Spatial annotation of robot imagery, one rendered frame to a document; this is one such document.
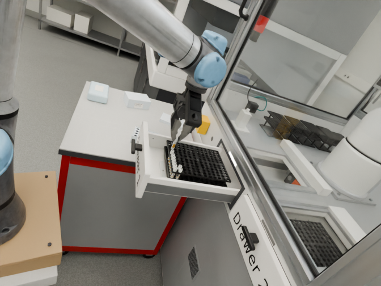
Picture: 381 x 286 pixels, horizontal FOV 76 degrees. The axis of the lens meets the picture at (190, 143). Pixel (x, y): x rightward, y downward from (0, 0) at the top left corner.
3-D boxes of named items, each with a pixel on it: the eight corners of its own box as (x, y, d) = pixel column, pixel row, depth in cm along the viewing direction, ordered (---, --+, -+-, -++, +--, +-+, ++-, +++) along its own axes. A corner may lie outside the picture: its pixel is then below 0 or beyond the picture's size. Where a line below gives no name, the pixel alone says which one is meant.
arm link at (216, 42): (197, 25, 68) (220, 33, 73) (183, 63, 74) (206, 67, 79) (211, 34, 63) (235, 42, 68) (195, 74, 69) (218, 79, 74)
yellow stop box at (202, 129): (195, 133, 119) (201, 120, 115) (193, 125, 124) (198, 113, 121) (204, 135, 121) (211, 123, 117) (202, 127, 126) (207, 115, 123)
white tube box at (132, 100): (126, 107, 130) (128, 99, 127) (122, 99, 136) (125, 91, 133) (148, 110, 137) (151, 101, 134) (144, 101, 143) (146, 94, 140)
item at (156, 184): (142, 192, 76) (147, 177, 73) (140, 143, 97) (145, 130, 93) (249, 206, 90) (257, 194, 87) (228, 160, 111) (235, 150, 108)
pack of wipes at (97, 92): (106, 104, 124) (108, 97, 122) (86, 100, 121) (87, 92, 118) (108, 92, 136) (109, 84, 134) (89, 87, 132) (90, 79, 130)
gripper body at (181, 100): (191, 112, 88) (204, 81, 82) (196, 125, 81) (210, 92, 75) (170, 106, 85) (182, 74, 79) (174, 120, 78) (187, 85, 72)
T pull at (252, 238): (250, 251, 65) (252, 248, 64) (240, 227, 71) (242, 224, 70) (261, 252, 66) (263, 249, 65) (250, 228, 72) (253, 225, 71)
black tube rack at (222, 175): (165, 185, 82) (172, 171, 79) (161, 152, 96) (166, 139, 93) (223, 193, 90) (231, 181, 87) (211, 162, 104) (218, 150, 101)
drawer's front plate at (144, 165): (135, 198, 75) (145, 172, 70) (135, 142, 98) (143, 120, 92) (140, 199, 76) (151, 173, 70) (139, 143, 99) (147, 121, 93)
